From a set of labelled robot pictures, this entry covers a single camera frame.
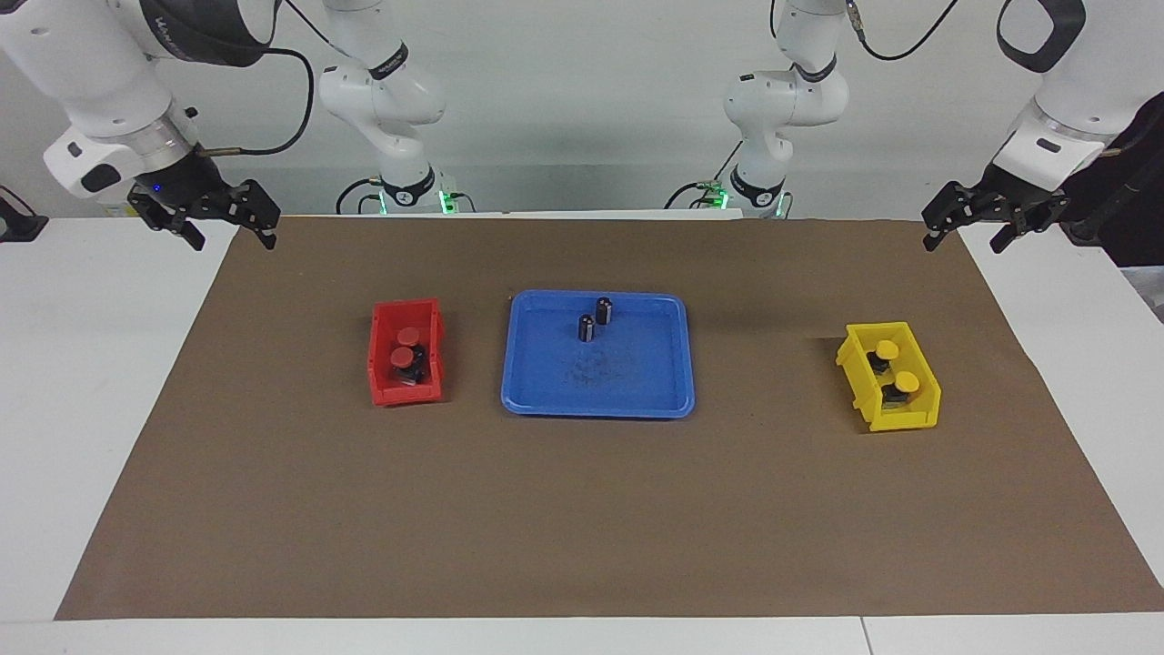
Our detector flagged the blue plastic tray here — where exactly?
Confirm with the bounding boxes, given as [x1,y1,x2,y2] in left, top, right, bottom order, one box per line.
[501,290,697,419]

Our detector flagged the brown paper table mat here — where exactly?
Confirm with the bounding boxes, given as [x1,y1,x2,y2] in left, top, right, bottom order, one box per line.
[55,216,1164,621]

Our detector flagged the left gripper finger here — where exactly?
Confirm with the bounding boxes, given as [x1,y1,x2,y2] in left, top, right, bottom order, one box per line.
[921,181,968,253]
[988,217,1034,255]

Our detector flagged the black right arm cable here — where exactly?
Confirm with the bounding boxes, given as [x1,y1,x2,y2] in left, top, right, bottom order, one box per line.
[205,0,339,156]

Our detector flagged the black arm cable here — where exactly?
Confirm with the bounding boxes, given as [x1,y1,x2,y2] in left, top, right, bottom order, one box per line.
[205,0,339,156]
[846,0,960,63]

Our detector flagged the black table clamp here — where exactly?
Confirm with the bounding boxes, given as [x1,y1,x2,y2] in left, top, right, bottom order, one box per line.
[0,186,48,243]

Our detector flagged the black base cable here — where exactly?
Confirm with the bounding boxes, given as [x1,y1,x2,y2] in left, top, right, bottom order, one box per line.
[335,177,383,216]
[662,136,747,210]

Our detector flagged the black right base cable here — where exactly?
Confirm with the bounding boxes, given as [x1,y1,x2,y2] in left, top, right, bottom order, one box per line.
[335,177,383,216]

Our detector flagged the black equipment stand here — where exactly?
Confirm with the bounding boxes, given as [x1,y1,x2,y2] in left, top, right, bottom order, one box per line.
[1059,118,1164,267]

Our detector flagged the black left base cable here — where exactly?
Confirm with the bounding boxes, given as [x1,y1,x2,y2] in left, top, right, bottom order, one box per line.
[662,136,747,210]

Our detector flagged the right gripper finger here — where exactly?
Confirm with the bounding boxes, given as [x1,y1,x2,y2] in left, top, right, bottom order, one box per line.
[236,178,281,250]
[136,205,206,252]

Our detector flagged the yellow plastic bin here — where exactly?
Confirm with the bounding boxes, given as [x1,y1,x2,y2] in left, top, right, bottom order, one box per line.
[836,321,942,432]

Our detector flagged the red plastic bin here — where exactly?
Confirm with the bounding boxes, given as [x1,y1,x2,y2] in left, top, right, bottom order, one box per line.
[367,298,445,407]

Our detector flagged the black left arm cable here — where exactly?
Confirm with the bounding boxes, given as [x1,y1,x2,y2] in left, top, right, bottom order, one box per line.
[846,0,960,63]

